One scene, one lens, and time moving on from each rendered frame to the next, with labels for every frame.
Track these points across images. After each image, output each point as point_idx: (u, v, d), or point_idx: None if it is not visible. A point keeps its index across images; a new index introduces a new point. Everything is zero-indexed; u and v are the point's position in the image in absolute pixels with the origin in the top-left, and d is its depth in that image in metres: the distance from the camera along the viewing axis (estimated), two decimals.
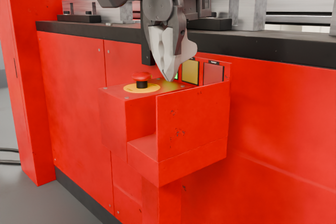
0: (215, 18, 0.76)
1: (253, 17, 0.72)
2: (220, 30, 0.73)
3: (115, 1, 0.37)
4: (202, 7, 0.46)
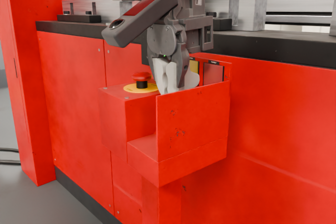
0: (215, 18, 0.76)
1: (253, 17, 0.72)
2: (220, 30, 0.73)
3: (122, 42, 0.39)
4: (205, 40, 0.47)
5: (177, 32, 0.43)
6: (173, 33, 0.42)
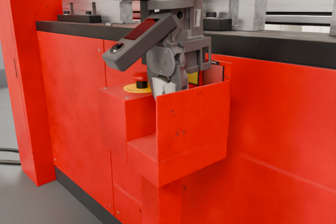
0: (215, 18, 0.76)
1: (253, 17, 0.72)
2: (220, 30, 0.73)
3: (122, 66, 0.40)
4: (203, 60, 0.48)
5: (176, 54, 0.44)
6: (172, 55, 0.43)
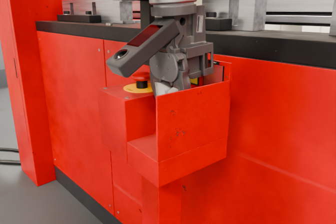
0: (215, 18, 0.76)
1: (253, 17, 0.72)
2: (220, 30, 0.73)
3: (126, 72, 0.40)
4: (205, 65, 0.49)
5: (179, 60, 0.45)
6: (175, 61, 0.44)
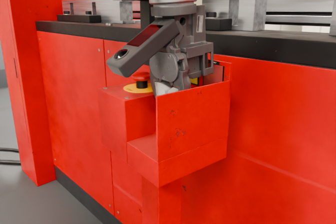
0: (215, 18, 0.76)
1: (253, 17, 0.72)
2: (220, 30, 0.73)
3: (126, 72, 0.40)
4: (205, 65, 0.49)
5: (179, 60, 0.45)
6: (175, 61, 0.44)
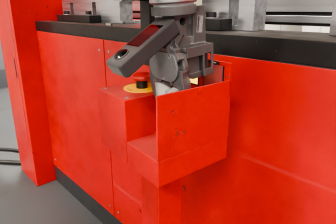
0: (215, 18, 0.76)
1: (253, 17, 0.72)
2: (220, 30, 0.73)
3: (126, 72, 0.40)
4: (205, 65, 0.49)
5: (179, 60, 0.45)
6: (175, 61, 0.44)
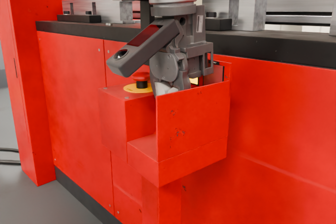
0: (215, 18, 0.76)
1: (253, 17, 0.72)
2: (220, 30, 0.73)
3: (126, 72, 0.40)
4: (205, 65, 0.49)
5: (179, 60, 0.45)
6: (175, 61, 0.44)
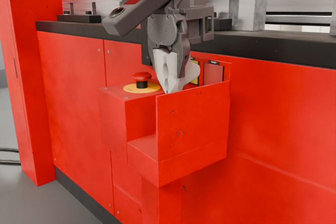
0: (215, 18, 0.76)
1: (253, 17, 0.72)
2: (220, 30, 0.73)
3: (122, 30, 0.38)
4: (205, 31, 0.47)
5: (178, 21, 0.43)
6: (173, 22, 0.42)
